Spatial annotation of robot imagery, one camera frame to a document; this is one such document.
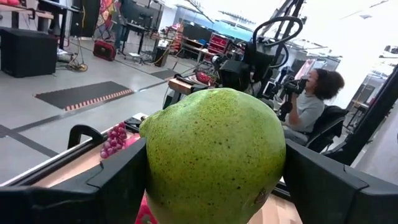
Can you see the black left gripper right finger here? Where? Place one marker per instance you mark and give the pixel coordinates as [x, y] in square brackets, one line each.
[335, 202]

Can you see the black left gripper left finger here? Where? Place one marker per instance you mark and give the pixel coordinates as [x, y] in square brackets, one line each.
[77, 205]

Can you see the red bell pepper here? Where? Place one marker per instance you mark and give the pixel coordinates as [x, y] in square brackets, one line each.
[144, 214]

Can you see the red grape bunch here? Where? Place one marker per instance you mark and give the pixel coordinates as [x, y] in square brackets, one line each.
[112, 141]

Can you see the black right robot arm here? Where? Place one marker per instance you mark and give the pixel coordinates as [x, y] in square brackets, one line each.
[258, 62]

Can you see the black background robot arm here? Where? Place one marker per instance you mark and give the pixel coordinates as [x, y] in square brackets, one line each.
[290, 87]

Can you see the red storage bins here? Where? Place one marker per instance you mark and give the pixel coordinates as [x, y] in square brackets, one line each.
[219, 42]

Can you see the wooden background table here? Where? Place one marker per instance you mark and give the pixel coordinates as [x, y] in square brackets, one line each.
[180, 85]

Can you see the black speaker box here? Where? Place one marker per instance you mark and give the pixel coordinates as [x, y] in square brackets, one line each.
[161, 57]

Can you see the black office chair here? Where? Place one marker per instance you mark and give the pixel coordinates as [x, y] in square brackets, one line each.
[329, 124]

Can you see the person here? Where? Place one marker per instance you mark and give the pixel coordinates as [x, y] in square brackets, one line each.
[306, 112]

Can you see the black striped floor mat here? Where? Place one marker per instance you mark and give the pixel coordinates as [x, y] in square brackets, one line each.
[81, 95]

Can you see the red case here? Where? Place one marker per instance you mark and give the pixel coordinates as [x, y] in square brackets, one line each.
[104, 51]

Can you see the colourful patterned cloth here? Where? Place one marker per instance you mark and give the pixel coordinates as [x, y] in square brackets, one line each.
[105, 12]

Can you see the large black box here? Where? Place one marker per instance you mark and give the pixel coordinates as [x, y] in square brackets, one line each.
[28, 53]

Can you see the black aluminium rig frame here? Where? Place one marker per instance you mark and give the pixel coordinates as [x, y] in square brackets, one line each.
[373, 124]

